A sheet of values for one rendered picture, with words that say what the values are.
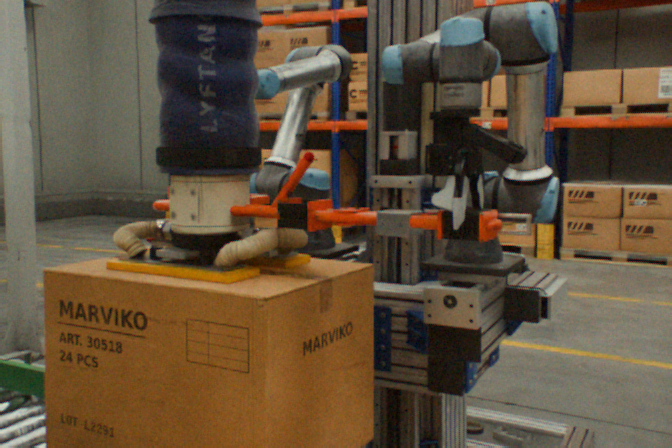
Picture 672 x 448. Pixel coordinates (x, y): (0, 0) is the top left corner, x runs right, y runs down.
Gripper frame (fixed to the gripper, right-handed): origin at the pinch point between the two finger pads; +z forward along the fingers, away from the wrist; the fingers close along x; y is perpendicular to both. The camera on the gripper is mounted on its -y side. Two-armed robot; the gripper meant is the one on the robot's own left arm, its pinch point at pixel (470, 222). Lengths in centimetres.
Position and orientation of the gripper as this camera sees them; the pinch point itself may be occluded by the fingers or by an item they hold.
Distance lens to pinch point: 129.3
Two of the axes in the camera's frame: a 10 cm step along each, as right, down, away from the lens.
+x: -5.1, 0.6, -8.6
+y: -8.6, -0.3, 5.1
